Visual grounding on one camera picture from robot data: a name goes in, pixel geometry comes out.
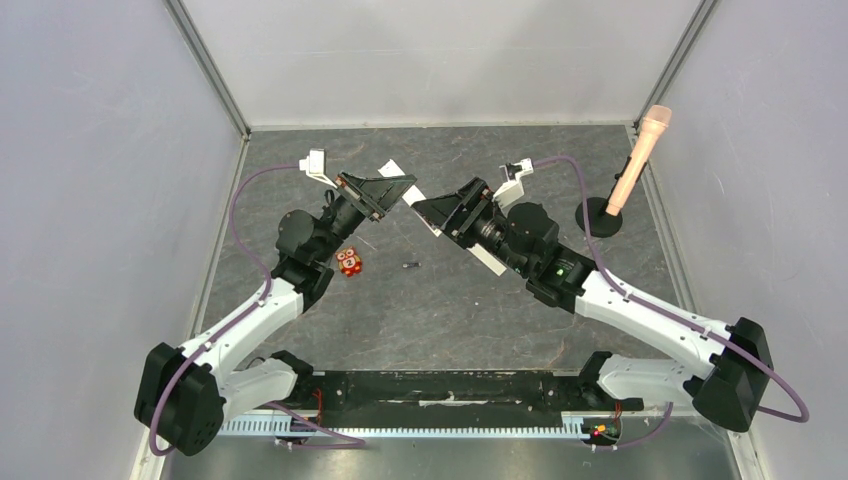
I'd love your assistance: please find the white remote control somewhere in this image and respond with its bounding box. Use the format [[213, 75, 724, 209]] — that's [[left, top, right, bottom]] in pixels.
[[378, 159, 444, 238]]

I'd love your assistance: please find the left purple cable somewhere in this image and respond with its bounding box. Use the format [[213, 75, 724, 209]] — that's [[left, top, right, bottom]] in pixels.
[[148, 164, 367, 458]]

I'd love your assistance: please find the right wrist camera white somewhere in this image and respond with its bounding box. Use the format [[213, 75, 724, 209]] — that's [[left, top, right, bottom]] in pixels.
[[493, 158, 534, 209]]

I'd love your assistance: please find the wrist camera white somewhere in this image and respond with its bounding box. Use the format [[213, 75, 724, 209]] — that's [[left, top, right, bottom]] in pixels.
[[493, 158, 534, 209], [298, 149, 336, 188]]

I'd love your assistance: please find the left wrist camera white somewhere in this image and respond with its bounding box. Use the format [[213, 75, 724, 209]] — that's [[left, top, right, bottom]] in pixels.
[[298, 149, 336, 188]]

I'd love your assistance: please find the black microphone stand base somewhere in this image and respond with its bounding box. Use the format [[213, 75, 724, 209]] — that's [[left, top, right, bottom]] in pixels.
[[575, 197, 623, 238]]

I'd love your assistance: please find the white slotted cable duct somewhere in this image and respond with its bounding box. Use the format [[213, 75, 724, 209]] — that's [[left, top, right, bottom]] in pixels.
[[221, 414, 586, 439]]

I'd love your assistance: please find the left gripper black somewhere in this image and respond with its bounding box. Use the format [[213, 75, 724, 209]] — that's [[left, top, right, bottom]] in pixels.
[[314, 170, 417, 263]]

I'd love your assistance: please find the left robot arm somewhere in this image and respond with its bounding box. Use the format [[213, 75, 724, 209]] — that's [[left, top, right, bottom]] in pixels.
[[133, 172, 417, 456]]

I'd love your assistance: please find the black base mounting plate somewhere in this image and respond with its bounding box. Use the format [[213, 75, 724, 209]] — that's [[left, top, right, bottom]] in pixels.
[[280, 370, 644, 429]]

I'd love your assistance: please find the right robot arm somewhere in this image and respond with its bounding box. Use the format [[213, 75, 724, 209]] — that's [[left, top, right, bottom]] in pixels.
[[412, 178, 773, 432]]

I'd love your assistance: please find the pink toy microphone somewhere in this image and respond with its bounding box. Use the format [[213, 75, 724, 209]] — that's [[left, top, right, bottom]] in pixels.
[[605, 105, 672, 216]]

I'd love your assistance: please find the red owl number block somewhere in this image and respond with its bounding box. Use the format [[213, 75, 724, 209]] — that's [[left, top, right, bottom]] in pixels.
[[335, 246, 362, 277]]

